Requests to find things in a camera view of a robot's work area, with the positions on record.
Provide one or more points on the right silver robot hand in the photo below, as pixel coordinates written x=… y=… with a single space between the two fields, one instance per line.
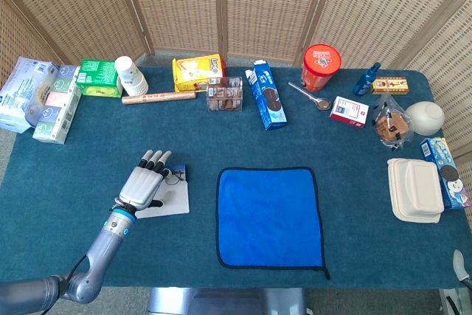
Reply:
x=459 y=261

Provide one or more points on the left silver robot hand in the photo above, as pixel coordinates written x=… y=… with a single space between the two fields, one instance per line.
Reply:
x=142 y=187

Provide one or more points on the black wire eyeglasses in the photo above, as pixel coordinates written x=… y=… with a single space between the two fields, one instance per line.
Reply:
x=173 y=180

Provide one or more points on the blue glasses case white lining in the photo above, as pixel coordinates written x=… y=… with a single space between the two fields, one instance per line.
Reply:
x=175 y=200

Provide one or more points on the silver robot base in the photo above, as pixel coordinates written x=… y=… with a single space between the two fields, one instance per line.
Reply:
x=228 y=302

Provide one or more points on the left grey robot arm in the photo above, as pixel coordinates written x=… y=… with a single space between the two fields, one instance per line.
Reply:
x=105 y=252

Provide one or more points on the blue cleaning cloth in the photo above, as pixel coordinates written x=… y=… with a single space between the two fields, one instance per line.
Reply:
x=269 y=219

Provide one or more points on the teal table cloth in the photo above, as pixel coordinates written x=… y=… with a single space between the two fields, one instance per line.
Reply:
x=191 y=138

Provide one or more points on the beige lunch container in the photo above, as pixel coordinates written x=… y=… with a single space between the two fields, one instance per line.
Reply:
x=414 y=189

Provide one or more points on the blue cartoon cookie box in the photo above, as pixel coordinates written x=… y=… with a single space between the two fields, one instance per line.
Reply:
x=448 y=173

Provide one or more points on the wooden rolling pin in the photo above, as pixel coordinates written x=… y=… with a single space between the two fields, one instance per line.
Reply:
x=158 y=97

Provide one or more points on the white paper cup stack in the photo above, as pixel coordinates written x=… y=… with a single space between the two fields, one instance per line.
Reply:
x=131 y=77

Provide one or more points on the pastel tissue multipack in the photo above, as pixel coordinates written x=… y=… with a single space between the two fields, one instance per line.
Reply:
x=55 y=116

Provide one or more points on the green tissue pack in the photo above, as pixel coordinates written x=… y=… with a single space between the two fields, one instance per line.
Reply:
x=97 y=77

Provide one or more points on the clear box of cookies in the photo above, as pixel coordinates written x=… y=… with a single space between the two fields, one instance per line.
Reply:
x=224 y=94

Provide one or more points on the yellow cracker box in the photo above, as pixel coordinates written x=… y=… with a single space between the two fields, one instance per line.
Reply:
x=197 y=71

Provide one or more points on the white bowl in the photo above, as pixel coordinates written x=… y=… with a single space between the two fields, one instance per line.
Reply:
x=426 y=117

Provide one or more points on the clear bag of cookies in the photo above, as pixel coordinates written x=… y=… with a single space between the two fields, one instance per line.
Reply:
x=392 y=125

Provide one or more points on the pale blue wipes pack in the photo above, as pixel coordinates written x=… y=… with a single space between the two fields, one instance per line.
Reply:
x=22 y=93

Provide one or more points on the long blue cookie box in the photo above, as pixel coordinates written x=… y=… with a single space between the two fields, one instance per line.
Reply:
x=267 y=97

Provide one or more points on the red and white box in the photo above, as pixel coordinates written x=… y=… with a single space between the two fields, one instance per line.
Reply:
x=348 y=111

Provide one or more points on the small yellow brown box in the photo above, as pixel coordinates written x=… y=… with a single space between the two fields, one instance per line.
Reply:
x=390 y=85

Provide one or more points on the metal spoon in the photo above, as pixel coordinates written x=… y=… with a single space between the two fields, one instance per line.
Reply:
x=323 y=104

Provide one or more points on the blue spray bottle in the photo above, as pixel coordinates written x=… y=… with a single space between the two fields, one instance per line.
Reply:
x=365 y=80

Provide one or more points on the orange tub red lid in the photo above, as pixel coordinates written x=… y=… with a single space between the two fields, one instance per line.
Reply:
x=321 y=66

